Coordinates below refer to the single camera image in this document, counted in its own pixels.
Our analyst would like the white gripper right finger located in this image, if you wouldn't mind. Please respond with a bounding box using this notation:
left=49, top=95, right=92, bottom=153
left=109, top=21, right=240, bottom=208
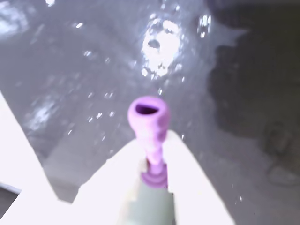
left=166, top=130, right=233, bottom=225

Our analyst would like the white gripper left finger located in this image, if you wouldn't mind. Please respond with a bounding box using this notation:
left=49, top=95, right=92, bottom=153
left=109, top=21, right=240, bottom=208
left=0, top=90, right=147, bottom=225

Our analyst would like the purple pen grip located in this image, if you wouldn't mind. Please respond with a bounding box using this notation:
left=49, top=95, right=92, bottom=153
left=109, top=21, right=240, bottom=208
left=127, top=95, right=170, bottom=189

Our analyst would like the black glossy mat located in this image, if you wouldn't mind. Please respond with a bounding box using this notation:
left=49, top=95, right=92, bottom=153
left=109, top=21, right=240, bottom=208
left=0, top=0, right=300, bottom=225

